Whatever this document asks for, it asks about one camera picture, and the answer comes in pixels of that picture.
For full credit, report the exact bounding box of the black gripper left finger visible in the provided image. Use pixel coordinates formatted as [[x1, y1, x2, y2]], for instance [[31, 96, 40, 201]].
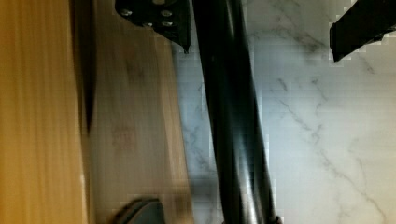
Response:
[[115, 0, 191, 53]]

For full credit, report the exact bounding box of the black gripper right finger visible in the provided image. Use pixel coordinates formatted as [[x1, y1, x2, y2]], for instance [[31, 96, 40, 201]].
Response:
[[330, 0, 396, 62]]

